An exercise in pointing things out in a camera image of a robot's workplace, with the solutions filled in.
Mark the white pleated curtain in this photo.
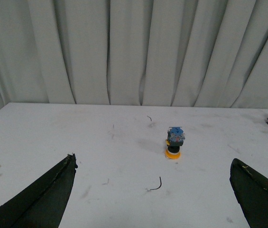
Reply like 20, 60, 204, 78
0, 0, 268, 109

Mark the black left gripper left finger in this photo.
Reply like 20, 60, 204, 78
0, 154, 78, 228

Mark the yellow push button switch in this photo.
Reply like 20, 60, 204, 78
165, 126, 185, 160

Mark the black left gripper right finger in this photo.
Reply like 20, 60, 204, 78
230, 158, 268, 228

